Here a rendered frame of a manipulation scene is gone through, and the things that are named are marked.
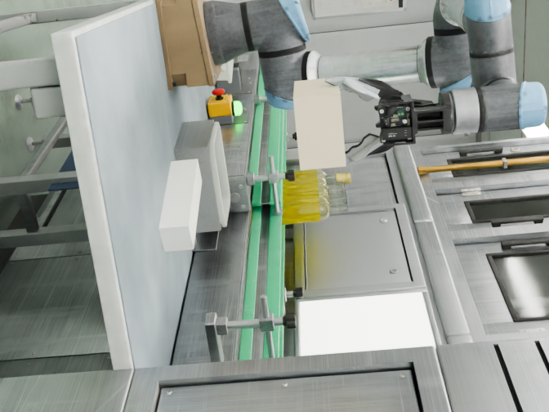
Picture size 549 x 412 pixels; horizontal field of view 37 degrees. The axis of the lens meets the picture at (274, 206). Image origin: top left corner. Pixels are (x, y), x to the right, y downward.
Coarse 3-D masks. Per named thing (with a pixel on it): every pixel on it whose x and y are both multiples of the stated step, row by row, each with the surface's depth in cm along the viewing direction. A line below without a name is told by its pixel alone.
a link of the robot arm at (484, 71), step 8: (496, 56) 137; (504, 56) 137; (512, 56) 139; (472, 64) 140; (480, 64) 139; (488, 64) 138; (496, 64) 138; (504, 64) 138; (512, 64) 139; (472, 72) 141; (480, 72) 139; (488, 72) 138; (496, 72) 138; (504, 72) 138; (512, 72) 139; (472, 80) 142; (480, 80) 140; (488, 80) 139; (496, 80) 138; (512, 80) 137
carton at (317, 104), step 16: (304, 80) 144; (320, 80) 142; (304, 96) 129; (320, 96) 129; (336, 96) 129; (304, 112) 129; (320, 112) 129; (336, 112) 129; (304, 128) 130; (320, 128) 130; (336, 128) 130; (304, 144) 131; (320, 144) 131; (336, 144) 131; (304, 160) 132; (320, 160) 132; (336, 160) 132
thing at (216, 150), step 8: (216, 128) 194; (216, 136) 200; (208, 144) 188; (216, 144) 201; (208, 152) 186; (216, 152) 202; (216, 160) 203; (224, 160) 204; (216, 168) 187; (224, 168) 204; (216, 176) 188; (224, 176) 205; (216, 184) 189; (224, 184) 206; (216, 192) 190; (224, 192) 207; (216, 200) 192; (224, 200) 206; (224, 208) 202; (224, 216) 193; (224, 224) 194
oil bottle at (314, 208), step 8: (288, 200) 224; (296, 200) 224; (304, 200) 223; (312, 200) 223; (320, 200) 222; (288, 208) 221; (296, 208) 221; (304, 208) 221; (312, 208) 221; (320, 208) 221; (328, 208) 222; (288, 216) 222; (296, 216) 222; (304, 216) 222; (312, 216) 222; (320, 216) 222; (328, 216) 224
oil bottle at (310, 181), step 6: (300, 180) 234; (306, 180) 234; (312, 180) 233; (318, 180) 233; (324, 180) 233; (288, 186) 232; (294, 186) 231; (300, 186) 231; (306, 186) 231; (312, 186) 231; (324, 186) 232
